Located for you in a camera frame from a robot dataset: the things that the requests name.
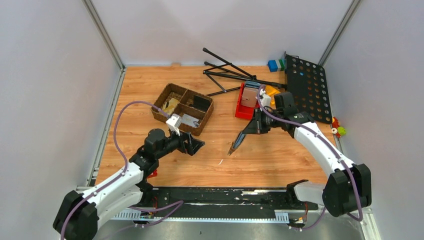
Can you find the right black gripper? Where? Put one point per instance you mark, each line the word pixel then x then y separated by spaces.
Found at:
pixel 256 127

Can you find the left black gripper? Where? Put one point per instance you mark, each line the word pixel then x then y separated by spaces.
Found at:
pixel 192 145

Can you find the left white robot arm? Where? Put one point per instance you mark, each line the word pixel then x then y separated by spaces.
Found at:
pixel 81 215

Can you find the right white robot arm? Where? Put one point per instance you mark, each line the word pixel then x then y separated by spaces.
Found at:
pixel 349 185

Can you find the silver card in basket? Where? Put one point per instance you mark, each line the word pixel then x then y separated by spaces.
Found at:
pixel 190 121

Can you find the gold card in basket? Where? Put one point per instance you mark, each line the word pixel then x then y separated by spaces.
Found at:
pixel 169 106

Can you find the black card in basket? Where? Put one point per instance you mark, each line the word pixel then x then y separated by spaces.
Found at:
pixel 200 103

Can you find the red plastic bin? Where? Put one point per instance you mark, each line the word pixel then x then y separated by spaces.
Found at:
pixel 243 112

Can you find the pink wallet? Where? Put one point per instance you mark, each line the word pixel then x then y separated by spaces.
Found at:
pixel 249 97

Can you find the woven wicker basket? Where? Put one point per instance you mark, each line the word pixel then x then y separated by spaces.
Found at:
pixel 185 97

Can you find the red white small tray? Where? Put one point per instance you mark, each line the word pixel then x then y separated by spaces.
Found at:
pixel 153 174

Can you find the black folded tripod stand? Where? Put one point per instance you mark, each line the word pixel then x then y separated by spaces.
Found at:
pixel 230 71

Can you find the blue green toy block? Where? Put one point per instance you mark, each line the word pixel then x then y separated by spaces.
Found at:
pixel 277 65

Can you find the black perforated metal tray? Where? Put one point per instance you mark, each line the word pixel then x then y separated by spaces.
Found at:
pixel 308 84

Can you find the red green toy pieces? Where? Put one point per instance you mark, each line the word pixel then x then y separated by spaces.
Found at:
pixel 337 129

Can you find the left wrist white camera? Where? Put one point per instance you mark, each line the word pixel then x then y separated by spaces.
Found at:
pixel 174 123

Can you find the wrist white camera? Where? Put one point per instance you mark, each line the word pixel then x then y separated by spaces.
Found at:
pixel 174 123
pixel 263 98

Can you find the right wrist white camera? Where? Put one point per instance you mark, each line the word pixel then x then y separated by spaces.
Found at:
pixel 263 98

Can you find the yellow plastic frame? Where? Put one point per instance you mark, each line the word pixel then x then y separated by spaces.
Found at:
pixel 272 91

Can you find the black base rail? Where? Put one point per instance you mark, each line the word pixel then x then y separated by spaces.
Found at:
pixel 220 205

